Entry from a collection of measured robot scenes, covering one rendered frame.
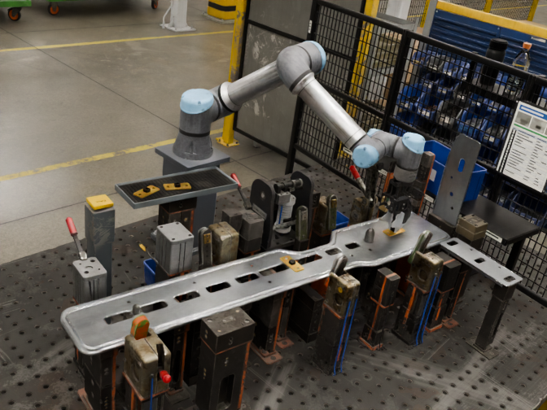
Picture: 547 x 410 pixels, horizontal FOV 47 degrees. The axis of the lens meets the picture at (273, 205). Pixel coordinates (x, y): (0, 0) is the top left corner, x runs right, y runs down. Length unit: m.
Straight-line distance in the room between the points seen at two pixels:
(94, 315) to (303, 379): 0.69
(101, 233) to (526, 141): 1.58
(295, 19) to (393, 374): 3.06
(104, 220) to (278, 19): 3.10
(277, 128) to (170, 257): 3.15
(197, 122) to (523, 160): 1.24
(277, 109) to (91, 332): 3.41
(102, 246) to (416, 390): 1.07
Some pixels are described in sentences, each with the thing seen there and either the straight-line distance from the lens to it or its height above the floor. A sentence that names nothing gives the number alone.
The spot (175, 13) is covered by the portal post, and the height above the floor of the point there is 0.21.
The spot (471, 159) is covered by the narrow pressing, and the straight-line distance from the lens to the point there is 2.33.
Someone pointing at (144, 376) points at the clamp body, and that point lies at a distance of 1.51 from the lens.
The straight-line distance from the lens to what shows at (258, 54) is 4.92.
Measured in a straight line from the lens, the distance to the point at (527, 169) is 2.55.
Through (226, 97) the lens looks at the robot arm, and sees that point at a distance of 2.35.
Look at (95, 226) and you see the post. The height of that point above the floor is 1.10.
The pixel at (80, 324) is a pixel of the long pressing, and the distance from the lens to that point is 1.68.
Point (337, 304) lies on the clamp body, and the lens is 1.90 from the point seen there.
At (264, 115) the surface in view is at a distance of 4.95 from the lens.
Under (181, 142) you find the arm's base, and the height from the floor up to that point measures 1.15.
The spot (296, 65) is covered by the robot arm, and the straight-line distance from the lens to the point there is 2.05.
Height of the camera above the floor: 2.07
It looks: 28 degrees down
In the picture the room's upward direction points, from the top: 9 degrees clockwise
